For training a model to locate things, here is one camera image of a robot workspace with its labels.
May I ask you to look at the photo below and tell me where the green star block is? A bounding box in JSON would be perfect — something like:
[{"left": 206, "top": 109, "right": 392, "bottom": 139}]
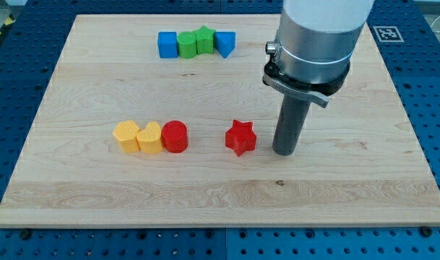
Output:
[{"left": 193, "top": 25, "right": 216, "bottom": 55}]

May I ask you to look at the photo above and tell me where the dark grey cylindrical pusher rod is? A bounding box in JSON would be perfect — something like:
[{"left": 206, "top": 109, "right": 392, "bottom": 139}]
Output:
[{"left": 272, "top": 95, "right": 310, "bottom": 156}]

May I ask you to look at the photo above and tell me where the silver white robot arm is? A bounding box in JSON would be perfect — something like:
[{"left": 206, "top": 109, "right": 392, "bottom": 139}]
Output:
[{"left": 262, "top": 0, "right": 374, "bottom": 156}]

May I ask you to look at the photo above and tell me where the yellow heart block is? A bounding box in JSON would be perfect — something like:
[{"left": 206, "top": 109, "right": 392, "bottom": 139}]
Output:
[{"left": 137, "top": 121, "right": 164, "bottom": 154}]

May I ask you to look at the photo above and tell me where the black white fiducial marker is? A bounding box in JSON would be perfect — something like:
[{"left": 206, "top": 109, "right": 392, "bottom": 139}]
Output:
[{"left": 374, "top": 26, "right": 404, "bottom": 43}]

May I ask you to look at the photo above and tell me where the light wooden board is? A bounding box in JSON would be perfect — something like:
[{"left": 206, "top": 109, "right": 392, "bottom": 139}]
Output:
[{"left": 0, "top": 14, "right": 440, "bottom": 228}]

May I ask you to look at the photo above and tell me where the blue triangle block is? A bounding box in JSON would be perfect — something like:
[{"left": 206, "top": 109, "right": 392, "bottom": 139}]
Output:
[{"left": 214, "top": 31, "right": 236, "bottom": 59}]

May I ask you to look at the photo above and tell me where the yellow hexagon block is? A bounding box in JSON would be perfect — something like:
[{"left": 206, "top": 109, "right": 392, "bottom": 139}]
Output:
[{"left": 113, "top": 120, "right": 141, "bottom": 153}]

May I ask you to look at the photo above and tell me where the red star block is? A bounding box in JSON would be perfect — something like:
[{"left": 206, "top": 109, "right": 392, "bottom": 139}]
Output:
[{"left": 225, "top": 119, "right": 256, "bottom": 157}]

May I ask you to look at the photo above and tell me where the blue cube block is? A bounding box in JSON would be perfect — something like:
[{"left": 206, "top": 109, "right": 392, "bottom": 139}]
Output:
[{"left": 158, "top": 31, "right": 178, "bottom": 59}]

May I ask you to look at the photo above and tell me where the red cylinder block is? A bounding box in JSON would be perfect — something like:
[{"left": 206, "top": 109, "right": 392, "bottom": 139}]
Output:
[{"left": 161, "top": 121, "right": 189, "bottom": 153}]

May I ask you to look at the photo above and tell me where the green cylinder block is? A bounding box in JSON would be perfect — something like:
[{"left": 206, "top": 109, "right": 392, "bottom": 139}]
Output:
[{"left": 176, "top": 32, "right": 197, "bottom": 59}]

